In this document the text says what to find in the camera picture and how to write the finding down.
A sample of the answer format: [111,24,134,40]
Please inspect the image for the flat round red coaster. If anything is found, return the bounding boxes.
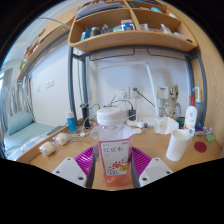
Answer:
[193,141,208,154]

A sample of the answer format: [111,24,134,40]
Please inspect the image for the white red-pump lotion bottle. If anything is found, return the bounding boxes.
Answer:
[183,95,198,131]

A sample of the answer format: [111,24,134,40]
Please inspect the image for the black upright stand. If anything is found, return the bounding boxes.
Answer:
[79,103,92,129]

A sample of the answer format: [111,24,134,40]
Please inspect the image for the green packet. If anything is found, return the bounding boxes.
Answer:
[205,133,217,143]

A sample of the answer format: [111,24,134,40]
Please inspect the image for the white tissue pack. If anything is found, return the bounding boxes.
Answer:
[153,115,180,135]

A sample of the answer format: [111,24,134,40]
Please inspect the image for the white power strip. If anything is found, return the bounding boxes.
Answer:
[126,118,155,130]

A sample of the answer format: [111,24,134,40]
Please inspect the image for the black charger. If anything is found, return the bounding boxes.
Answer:
[128,108,138,122]

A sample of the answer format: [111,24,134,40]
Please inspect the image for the clear pink-labelled drink bottle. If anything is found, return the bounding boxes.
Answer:
[90,107,134,187]

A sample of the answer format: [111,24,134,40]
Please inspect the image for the wooden shelf unit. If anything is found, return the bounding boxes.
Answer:
[67,0,198,54]

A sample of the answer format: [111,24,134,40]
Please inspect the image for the yellow wrapped round snack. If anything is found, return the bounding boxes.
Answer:
[39,141,57,157]
[54,132,70,146]

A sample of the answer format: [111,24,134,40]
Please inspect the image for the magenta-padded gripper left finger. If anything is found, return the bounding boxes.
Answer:
[52,146,98,189]

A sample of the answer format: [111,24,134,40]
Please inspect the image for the white slim desk lamp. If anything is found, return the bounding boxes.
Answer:
[96,60,160,118]

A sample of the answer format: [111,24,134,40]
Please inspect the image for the teal pillow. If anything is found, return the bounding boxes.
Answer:
[7,111,34,136]

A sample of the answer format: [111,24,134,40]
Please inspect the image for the white paper cup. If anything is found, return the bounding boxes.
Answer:
[165,128,193,162]

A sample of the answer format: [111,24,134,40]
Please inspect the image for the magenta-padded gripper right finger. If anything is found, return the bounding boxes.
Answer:
[130,146,174,188]

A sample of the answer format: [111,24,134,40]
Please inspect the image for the brown tree creature figurine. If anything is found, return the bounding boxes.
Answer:
[163,84,183,120]

